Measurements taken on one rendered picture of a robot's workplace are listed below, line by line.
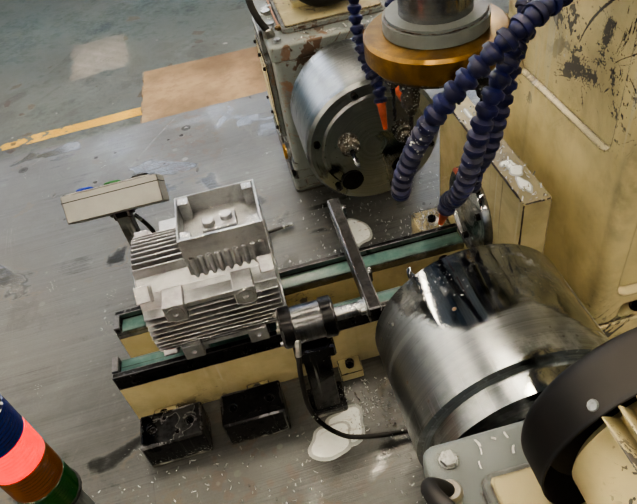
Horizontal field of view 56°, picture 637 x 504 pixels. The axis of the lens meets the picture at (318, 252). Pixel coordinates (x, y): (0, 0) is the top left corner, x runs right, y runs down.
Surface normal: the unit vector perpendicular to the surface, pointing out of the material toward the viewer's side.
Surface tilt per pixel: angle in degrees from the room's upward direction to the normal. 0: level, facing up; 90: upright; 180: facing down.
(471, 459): 0
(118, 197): 52
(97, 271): 0
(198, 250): 90
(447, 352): 36
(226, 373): 90
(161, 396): 90
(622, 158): 90
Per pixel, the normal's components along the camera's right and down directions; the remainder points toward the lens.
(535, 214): 0.22, 0.66
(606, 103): -0.97, 0.25
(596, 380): -0.75, -0.36
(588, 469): -0.97, 0.05
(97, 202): 0.08, 0.09
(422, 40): -0.36, 0.69
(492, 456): -0.14, -0.71
